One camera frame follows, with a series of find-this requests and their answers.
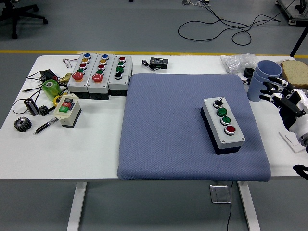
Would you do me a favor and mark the black pen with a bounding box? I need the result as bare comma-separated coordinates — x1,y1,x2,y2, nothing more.
33,117,60,135

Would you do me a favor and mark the grey four-button control box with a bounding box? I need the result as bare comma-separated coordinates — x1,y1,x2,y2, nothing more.
108,55,134,97
200,97,246,155

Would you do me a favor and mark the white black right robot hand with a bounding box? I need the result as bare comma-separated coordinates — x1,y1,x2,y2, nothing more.
259,77,308,142

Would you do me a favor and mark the thin black wire loop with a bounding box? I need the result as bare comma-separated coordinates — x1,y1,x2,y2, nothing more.
12,90,43,114

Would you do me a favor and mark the metal floor outlet plate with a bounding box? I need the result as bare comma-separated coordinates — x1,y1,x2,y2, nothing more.
209,184,231,204

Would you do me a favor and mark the white table leg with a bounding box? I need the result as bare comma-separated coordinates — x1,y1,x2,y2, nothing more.
237,180,262,231
66,181,88,231

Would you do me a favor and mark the yellow tape roll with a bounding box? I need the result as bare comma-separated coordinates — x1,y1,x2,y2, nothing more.
52,92,69,108

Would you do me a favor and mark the blue-grey quilted mat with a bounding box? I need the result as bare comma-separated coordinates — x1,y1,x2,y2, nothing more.
117,73,272,181

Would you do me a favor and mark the black office chair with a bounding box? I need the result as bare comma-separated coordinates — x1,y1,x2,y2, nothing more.
0,0,49,39

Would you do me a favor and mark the black cylindrical capacitor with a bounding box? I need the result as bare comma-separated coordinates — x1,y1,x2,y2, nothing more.
24,98,39,116

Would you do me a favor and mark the aluminium frame cart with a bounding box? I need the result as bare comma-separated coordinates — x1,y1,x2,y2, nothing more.
275,0,308,26

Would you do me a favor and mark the black digital meter module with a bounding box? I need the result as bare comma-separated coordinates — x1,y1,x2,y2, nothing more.
141,57,169,72

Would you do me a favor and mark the red white wire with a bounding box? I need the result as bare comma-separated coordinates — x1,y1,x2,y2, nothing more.
62,57,81,69

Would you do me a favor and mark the black cable with jack plug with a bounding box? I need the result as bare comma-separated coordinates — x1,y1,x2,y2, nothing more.
22,81,49,94

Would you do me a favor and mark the grey five-button emergency-stop box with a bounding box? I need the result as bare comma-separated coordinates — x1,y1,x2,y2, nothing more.
67,52,99,99
87,53,116,100

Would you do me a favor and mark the small black gear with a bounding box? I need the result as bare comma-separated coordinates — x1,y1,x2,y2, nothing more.
38,105,55,116

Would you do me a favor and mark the cream red-green switch box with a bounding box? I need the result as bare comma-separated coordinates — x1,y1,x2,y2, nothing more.
53,93,82,128

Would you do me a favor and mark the large steel gear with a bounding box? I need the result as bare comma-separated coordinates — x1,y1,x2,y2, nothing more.
13,116,33,132

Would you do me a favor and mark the black floor cable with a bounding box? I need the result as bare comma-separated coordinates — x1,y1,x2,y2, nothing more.
178,0,282,46

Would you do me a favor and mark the clear plastic bag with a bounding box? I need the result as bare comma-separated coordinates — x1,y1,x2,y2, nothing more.
220,53,257,74

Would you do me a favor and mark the brass fitting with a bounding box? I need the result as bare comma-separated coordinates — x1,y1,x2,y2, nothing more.
59,73,73,85

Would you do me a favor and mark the white flat card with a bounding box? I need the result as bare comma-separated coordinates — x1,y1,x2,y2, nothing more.
278,128,306,153

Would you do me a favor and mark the black power adapter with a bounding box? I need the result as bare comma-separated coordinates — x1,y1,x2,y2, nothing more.
40,69,58,82

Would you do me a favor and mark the bread slice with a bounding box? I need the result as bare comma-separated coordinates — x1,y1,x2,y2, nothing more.
280,60,308,89

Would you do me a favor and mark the black outlet cable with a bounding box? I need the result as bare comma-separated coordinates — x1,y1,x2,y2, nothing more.
226,180,234,231

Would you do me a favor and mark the blue plastic cup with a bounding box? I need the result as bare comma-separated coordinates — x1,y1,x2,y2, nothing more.
256,60,282,81
247,73,277,102
253,68,281,85

